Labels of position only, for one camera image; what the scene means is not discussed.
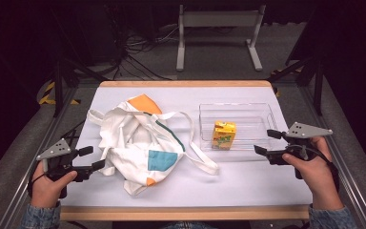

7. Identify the person's right hand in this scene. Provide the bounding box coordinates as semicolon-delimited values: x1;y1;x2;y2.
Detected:
281;135;344;211

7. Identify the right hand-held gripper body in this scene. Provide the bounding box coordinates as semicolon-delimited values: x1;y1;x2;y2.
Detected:
266;121;335;180

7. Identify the clear plastic tray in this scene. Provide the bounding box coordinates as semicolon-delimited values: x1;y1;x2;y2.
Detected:
198;102;279;153

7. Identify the white table mat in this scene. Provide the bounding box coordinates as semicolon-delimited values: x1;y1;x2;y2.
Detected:
60;86;315;208

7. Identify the black tripod stand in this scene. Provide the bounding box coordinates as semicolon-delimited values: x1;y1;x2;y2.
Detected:
51;55;110;119
266;55;326;116

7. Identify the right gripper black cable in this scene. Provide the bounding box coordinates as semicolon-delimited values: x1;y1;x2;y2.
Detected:
286;144;341;193

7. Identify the person's lap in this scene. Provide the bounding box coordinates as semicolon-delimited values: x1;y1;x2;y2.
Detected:
157;220;217;229

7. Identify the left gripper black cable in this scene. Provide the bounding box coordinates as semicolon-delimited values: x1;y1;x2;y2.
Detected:
26;171;46;198

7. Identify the wooden table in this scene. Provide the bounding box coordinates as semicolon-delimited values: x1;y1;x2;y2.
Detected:
59;79;311;221

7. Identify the person's left hand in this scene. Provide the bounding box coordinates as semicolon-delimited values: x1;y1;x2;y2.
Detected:
30;160;78;210

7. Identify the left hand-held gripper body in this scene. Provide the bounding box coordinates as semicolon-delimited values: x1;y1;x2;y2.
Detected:
35;137;93;198

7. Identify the tangle of floor cables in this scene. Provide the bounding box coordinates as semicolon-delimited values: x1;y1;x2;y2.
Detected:
109;23;179;81

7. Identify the white metal stand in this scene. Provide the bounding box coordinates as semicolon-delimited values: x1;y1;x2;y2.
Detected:
175;4;267;73

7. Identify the yellow black hazard tape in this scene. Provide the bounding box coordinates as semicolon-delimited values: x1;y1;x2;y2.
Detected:
37;80;81;106

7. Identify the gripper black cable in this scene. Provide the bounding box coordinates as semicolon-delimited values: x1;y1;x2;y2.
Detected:
26;171;46;198
286;144;341;193

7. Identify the white canvas tote bag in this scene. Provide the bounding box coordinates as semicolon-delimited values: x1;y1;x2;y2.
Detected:
86;93;220;197

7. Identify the yellow juice carton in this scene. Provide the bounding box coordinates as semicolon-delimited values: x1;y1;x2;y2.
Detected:
211;119;238;152

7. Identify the aluminium floor rail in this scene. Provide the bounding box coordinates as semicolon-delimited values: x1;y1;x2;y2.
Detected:
0;87;79;229
299;85;366;229

